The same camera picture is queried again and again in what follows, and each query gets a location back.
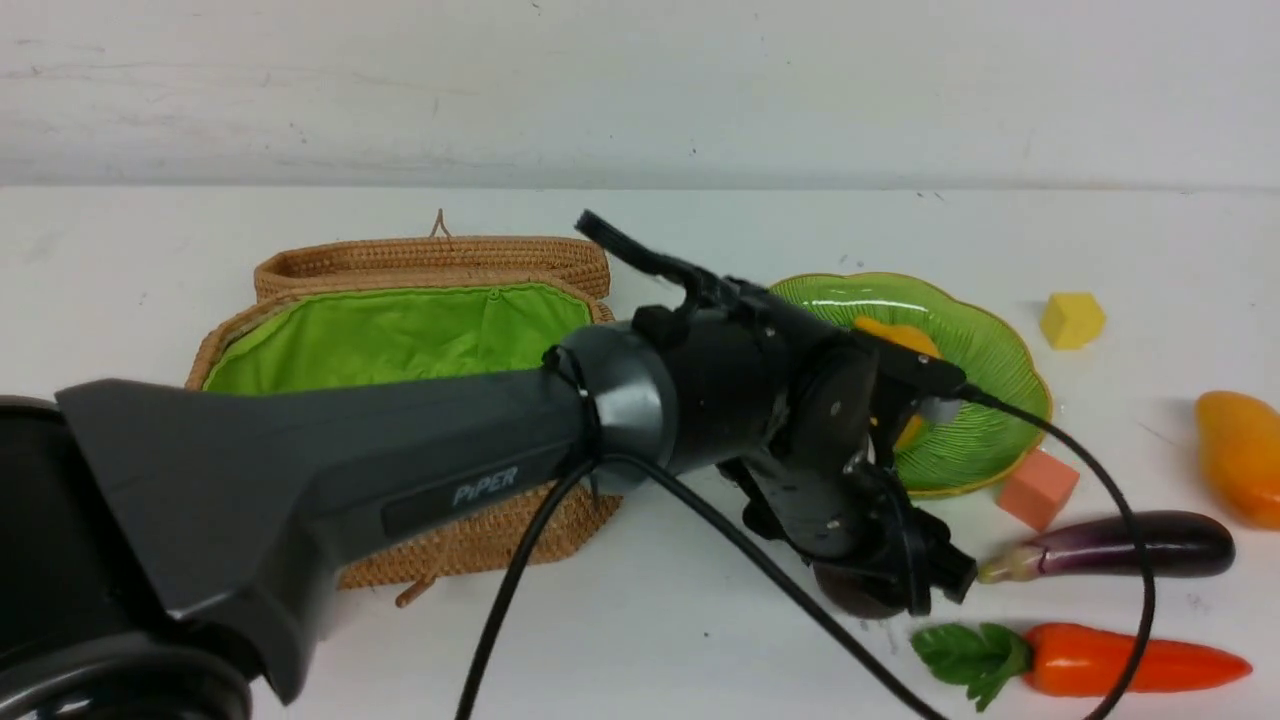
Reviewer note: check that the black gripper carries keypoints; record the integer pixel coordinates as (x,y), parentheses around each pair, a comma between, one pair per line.
(838,502)

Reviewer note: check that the dark purple mangosteen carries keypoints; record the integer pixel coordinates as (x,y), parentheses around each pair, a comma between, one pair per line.
(835,582)

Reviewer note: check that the orange persimmon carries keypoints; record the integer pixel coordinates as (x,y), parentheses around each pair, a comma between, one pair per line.
(909,337)

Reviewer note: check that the orange yellow mango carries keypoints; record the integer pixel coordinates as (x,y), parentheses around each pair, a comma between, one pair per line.
(1238,449)

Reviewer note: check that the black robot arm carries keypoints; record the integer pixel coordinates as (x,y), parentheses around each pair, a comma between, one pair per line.
(171,546)

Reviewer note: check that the orange foam cube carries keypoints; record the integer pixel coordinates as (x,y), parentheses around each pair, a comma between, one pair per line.
(1036,491)

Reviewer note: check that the orange carrot with leaves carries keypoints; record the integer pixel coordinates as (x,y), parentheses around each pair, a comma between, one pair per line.
(1066,660)

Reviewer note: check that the purple eggplant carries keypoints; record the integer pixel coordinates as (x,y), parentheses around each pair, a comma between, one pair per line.
(1179,544)

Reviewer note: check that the yellow foam cube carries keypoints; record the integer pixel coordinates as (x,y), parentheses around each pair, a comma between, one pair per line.
(1072,320)

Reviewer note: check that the woven wicker basket lid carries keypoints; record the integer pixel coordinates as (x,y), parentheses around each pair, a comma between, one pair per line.
(576,262)

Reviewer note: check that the woven wicker basket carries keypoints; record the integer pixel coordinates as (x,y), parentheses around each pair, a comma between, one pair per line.
(374,335)

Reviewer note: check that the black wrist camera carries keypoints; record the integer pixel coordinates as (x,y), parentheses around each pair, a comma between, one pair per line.
(910,383)

